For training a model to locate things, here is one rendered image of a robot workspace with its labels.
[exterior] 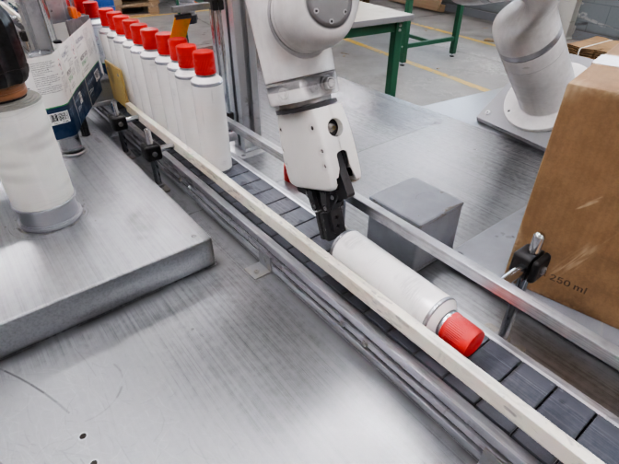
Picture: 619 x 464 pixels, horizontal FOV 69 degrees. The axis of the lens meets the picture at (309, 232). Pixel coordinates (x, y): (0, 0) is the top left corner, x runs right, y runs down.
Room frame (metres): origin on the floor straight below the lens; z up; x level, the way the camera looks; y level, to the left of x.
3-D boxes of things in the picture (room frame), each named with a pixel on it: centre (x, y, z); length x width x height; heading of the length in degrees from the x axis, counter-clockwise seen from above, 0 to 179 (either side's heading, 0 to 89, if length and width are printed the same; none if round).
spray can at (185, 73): (0.77, 0.20, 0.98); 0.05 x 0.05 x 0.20
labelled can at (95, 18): (1.19, 0.52, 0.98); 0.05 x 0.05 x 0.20
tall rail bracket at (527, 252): (0.36, -0.22, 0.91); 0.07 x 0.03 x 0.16; 128
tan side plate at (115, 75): (1.03, 0.44, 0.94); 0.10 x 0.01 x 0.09; 38
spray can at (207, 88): (0.74, 0.17, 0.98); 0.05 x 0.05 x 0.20
